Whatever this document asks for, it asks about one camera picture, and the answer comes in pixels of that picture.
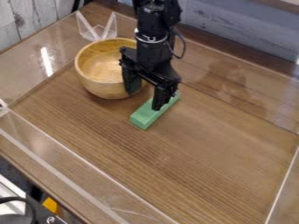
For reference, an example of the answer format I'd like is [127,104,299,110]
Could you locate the yellow label tag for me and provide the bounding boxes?
[41,198,60,214]

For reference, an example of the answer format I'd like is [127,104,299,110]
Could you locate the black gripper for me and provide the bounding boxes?
[119,34,182,111]

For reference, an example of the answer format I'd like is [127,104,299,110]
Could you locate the brown wooden bowl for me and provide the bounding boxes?
[73,38,136,100]

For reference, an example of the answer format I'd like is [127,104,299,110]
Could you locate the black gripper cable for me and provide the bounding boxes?
[165,27,187,60]

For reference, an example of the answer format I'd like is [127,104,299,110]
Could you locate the clear acrylic corner bracket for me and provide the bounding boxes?
[75,11,117,42]

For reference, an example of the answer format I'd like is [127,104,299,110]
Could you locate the clear acrylic front wall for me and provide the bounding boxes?
[0,101,177,224]

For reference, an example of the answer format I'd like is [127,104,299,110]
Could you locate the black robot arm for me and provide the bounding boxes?
[119,0,187,111]

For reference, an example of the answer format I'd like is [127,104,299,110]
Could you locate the green rectangular block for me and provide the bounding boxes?
[129,92,182,130]

